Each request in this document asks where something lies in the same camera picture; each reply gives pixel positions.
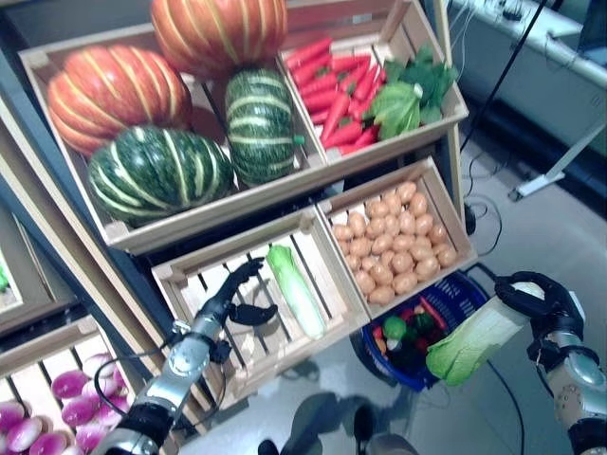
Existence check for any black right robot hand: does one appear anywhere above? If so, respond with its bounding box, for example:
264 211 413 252
494 270 587 353

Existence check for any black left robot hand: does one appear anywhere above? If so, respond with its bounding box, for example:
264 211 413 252
202 255 281 329

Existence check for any napa cabbage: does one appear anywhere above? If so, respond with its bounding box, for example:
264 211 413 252
425 280 544 388
264 244 329 341

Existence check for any blue plastic shopping basket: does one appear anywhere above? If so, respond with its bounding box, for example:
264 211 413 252
350 263 498 393

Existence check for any wooden pumpkin crate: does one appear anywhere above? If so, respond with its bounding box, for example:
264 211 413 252
18 21 328 255

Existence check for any wooden slatted cabbage crate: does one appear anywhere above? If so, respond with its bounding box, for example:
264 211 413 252
150 206 371 411

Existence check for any red chili pepper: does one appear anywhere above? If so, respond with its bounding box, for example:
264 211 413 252
419 296 448 332

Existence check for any white table leg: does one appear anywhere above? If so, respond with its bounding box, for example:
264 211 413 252
509 122 607 200

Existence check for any wooden potato crate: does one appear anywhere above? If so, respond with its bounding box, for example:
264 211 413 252
316 155 478 319

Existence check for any green striped pumpkin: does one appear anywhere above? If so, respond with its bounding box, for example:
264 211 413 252
87 125 236 227
224 67 304 188

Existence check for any wooden display shelf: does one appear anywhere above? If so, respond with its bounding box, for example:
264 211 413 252
0 0 469 437

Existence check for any silver right robot leg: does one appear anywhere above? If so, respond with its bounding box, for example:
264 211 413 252
353 405 423 455

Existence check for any wooden carrot crate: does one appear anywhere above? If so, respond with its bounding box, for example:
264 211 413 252
277 0 470 167

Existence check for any white counter cabinet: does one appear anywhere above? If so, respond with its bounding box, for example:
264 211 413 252
450 0 607 157

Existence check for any orange striped pumpkin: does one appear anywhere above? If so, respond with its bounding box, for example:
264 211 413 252
46 44 193 157
150 0 289 80

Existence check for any black tripod stand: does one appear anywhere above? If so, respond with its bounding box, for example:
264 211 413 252
459 0 563 153

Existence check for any light green lettuce head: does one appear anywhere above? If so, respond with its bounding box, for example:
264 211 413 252
367 81 423 141

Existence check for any dark green leafy vegetable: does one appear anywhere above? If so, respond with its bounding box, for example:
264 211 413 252
381 45 459 125

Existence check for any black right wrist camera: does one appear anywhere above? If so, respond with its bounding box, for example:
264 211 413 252
526 331 554 369

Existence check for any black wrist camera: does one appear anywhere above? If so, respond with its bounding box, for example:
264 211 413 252
526 331 554 369
211 338 233 365

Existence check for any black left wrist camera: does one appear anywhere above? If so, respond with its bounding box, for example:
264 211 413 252
211 338 233 365

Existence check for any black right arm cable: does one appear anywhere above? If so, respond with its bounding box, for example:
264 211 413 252
487 359 527 455

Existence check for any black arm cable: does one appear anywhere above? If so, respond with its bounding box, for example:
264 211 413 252
487 359 527 455
92 331 229 428

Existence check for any black floor cable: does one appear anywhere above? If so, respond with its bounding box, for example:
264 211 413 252
462 151 504 257

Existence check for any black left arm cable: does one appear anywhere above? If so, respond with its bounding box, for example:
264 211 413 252
92 331 229 428

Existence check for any black cable bundle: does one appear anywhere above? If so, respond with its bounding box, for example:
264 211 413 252
495 0 525 20

